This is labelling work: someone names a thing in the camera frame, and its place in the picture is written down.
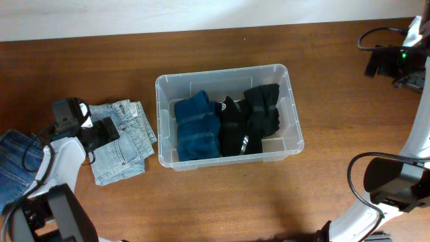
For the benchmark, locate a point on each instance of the dark blue folded jeans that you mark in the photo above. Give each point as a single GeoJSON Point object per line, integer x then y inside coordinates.
{"type": "Point", "coordinates": [15, 180]}

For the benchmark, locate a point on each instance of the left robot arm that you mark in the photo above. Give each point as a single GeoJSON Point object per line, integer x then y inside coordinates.
{"type": "Point", "coordinates": [49, 210]}

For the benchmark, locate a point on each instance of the teal garment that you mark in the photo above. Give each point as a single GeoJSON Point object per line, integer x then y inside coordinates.
{"type": "Point", "coordinates": [198, 127]}

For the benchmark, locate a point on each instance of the black garment with logo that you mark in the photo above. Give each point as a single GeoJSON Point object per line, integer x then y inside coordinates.
{"type": "Point", "coordinates": [235, 135]}

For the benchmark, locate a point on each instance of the light blue jeans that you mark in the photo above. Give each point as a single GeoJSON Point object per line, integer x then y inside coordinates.
{"type": "Point", "coordinates": [124, 157]}

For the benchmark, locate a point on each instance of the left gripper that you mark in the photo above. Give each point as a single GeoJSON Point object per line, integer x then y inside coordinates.
{"type": "Point", "coordinates": [105, 131]}

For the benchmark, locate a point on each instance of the clear plastic storage bin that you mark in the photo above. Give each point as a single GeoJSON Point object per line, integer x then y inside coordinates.
{"type": "Point", "coordinates": [218, 84]}

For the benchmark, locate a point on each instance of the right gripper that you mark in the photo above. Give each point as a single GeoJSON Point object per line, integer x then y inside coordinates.
{"type": "Point", "coordinates": [388, 68]}

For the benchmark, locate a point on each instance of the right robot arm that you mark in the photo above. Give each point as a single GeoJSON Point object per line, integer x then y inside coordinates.
{"type": "Point", "coordinates": [386, 185]}

